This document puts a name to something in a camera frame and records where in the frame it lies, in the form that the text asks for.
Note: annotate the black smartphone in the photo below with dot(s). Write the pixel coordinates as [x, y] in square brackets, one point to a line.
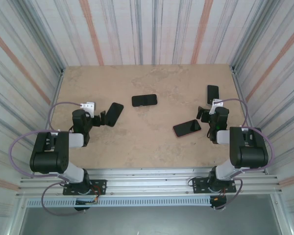
[144, 100]
[212, 91]
[187, 128]
[114, 113]

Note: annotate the clear white phone case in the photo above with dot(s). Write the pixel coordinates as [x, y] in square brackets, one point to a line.
[207, 95]

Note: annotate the pink phone case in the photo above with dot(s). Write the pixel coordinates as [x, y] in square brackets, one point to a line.
[189, 133]

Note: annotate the white-edged black phone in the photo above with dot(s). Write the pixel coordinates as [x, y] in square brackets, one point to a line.
[132, 101]

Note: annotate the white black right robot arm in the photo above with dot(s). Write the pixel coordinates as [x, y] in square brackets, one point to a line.
[250, 151]

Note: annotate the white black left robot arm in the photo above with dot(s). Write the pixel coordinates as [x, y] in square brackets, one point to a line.
[49, 159]

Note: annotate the orange connector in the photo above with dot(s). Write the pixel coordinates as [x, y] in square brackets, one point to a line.
[215, 198]

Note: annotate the small circuit board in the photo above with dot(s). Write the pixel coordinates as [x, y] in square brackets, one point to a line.
[84, 202]

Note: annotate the grey metal panel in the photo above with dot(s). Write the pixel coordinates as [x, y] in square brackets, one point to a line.
[147, 220]

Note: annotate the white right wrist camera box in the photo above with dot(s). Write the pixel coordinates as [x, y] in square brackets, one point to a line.
[214, 104]

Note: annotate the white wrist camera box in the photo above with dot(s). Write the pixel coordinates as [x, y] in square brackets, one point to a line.
[88, 106]
[214, 104]

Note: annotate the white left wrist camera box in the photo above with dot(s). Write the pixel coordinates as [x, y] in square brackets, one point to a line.
[88, 106]

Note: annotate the aluminium side rail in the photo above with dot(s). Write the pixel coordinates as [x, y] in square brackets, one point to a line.
[56, 93]
[237, 83]

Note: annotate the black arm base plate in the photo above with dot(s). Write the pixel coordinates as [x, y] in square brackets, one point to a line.
[100, 186]
[198, 184]

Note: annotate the aluminium rail frame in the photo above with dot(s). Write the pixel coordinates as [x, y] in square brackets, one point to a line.
[147, 182]

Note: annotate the black mount block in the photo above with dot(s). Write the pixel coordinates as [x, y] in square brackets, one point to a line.
[82, 208]
[223, 202]

